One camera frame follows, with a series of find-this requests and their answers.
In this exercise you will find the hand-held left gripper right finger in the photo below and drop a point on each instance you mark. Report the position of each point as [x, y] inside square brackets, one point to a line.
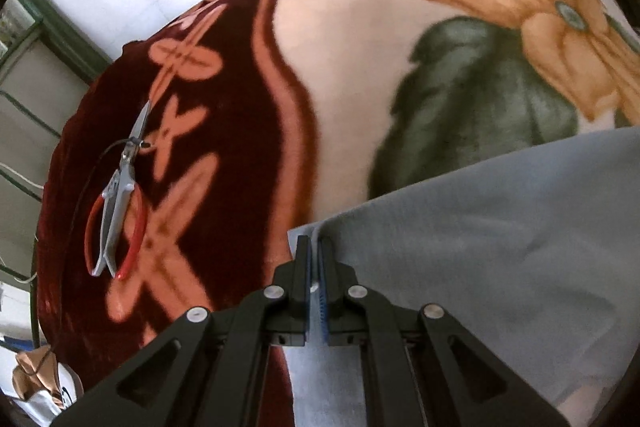
[324, 272]

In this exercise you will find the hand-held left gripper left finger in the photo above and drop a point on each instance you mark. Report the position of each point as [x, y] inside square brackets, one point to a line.
[309, 269]

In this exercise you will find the grey pants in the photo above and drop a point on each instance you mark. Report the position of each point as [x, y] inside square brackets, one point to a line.
[475, 232]

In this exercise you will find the floral plush blanket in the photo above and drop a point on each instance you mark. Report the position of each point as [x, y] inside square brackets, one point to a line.
[350, 57]

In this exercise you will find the brown and white bag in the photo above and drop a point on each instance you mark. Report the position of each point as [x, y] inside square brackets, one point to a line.
[35, 364]

